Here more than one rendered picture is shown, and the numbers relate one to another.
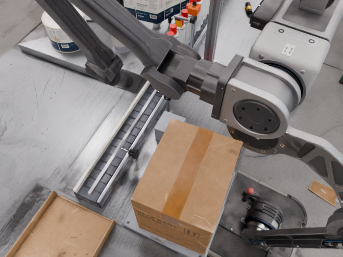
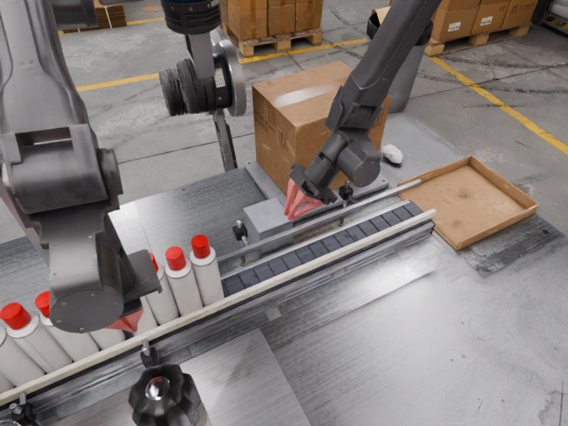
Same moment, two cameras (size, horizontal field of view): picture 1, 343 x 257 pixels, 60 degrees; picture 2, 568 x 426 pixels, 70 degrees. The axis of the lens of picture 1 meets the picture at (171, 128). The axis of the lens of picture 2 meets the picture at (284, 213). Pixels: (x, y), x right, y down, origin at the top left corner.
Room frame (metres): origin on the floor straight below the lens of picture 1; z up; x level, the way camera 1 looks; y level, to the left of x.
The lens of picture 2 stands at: (1.25, 0.49, 1.67)
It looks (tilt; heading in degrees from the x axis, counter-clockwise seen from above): 46 degrees down; 218
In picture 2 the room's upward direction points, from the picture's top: straight up
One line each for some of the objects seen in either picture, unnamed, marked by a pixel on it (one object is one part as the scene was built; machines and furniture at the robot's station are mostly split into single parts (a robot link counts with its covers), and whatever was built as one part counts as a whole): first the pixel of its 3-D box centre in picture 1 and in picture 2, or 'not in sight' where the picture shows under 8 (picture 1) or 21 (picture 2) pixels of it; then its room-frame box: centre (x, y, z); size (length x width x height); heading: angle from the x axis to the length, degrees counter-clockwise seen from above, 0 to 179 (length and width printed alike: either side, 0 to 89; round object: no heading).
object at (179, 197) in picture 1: (188, 187); (317, 131); (0.39, -0.05, 0.99); 0.30 x 0.24 x 0.27; 157
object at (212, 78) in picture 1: (212, 82); not in sight; (0.43, -0.08, 1.45); 0.09 x 0.08 x 0.12; 149
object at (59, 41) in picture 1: (67, 28); not in sight; (1.26, 0.52, 0.95); 0.20 x 0.20 x 0.14
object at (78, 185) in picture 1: (145, 87); (249, 292); (0.90, 0.12, 0.91); 1.07 x 0.01 x 0.02; 155
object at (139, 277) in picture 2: not in sight; (104, 272); (1.16, 0.17, 1.31); 0.10 x 0.07 x 0.07; 155
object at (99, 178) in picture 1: (159, 85); (235, 254); (0.87, 0.05, 0.96); 1.07 x 0.01 x 0.01; 155
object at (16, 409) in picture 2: not in sight; (28, 408); (1.33, -0.05, 0.89); 0.06 x 0.03 x 0.12; 65
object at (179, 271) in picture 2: not in sight; (183, 284); (1.00, 0.04, 0.98); 0.05 x 0.05 x 0.20
